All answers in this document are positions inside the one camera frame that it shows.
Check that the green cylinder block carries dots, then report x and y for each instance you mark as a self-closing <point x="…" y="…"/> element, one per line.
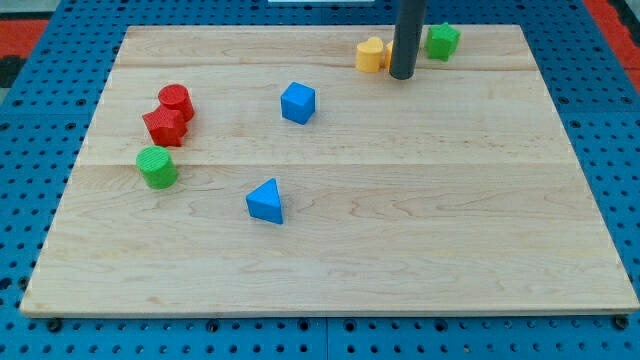
<point x="156" y="167"/>

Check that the blue triangle block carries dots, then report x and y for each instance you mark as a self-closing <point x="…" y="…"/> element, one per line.
<point x="264" y="202"/>

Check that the yellow block behind rod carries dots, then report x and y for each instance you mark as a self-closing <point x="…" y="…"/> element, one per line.
<point x="388" y="55"/>

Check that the green star block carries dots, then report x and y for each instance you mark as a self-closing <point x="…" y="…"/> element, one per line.
<point x="442" y="41"/>

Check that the red cylinder block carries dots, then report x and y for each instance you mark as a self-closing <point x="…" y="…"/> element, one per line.
<point x="177" y="97"/>

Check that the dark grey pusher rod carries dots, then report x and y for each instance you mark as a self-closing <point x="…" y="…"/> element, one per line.
<point x="407" y="34"/>

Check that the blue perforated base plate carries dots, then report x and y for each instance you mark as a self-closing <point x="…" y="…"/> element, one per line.
<point x="46" y="114"/>

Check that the yellow heart block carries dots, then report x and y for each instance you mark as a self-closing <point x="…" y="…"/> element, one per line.
<point x="369" y="55"/>

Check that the red star block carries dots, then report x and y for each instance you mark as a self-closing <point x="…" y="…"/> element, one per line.
<point x="166" y="126"/>

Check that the blue cube block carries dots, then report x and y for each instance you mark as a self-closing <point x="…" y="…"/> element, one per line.
<point x="298" y="103"/>

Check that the wooden board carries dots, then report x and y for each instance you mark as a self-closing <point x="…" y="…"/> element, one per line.
<point x="453" y="193"/>

